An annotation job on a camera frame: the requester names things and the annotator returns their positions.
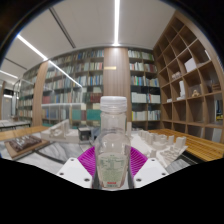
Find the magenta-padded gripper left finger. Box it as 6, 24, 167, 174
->
56, 146, 98, 189

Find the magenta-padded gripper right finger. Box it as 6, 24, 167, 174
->
128, 146, 169, 188

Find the clear plastic bottle white cap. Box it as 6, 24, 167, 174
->
94, 95, 132, 191

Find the white city block model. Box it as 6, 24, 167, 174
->
128, 121, 188, 168

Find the flat white site model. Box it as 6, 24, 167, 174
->
83, 139, 98, 147

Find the white stepped architectural model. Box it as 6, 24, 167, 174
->
40, 119, 81, 144

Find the dark grey building model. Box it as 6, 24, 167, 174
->
78, 126, 101, 141

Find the brown model on wooden board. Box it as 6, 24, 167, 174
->
4, 134, 51, 159

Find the tall bookshelf full of books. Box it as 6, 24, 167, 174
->
16, 48, 164, 129

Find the wooden cubby shelf unit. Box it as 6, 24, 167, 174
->
153, 9, 224, 144

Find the ceiling light strip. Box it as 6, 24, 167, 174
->
113, 0, 121, 46

